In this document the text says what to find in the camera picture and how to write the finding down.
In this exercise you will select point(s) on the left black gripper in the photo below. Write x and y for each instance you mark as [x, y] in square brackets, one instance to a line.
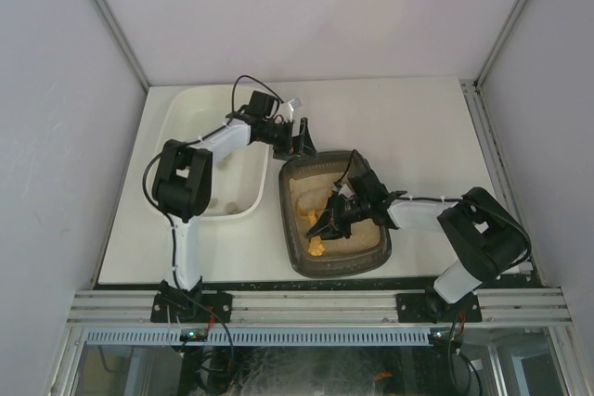
[290, 139]

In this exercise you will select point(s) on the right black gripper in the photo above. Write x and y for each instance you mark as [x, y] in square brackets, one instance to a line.
[342, 212]

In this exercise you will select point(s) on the grey litter box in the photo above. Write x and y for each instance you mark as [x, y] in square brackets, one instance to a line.
[370, 245]

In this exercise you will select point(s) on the yellow litter scoop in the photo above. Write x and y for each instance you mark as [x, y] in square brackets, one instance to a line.
[323, 208]

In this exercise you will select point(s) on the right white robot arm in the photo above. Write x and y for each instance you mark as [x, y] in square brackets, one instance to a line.
[487, 240]

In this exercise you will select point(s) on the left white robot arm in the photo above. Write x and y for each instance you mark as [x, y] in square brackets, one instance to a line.
[183, 182]

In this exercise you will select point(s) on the white plastic tray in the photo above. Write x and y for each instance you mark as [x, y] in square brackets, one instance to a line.
[197, 111]

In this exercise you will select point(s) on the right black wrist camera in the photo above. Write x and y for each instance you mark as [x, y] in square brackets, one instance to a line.
[367, 186]

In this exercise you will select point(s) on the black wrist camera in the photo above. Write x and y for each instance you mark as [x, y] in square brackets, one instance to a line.
[367, 186]
[262, 105]

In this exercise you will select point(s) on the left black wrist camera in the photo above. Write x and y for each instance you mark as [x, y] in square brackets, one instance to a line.
[262, 105]

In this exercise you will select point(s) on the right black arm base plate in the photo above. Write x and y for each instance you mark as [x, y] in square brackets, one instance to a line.
[425, 307]

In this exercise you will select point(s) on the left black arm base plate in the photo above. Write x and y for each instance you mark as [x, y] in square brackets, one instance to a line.
[174, 308]

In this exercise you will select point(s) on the aluminium front rail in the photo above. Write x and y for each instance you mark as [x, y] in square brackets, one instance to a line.
[368, 308]

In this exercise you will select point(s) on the grey slotted cable duct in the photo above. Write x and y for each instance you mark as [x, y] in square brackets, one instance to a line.
[261, 337]

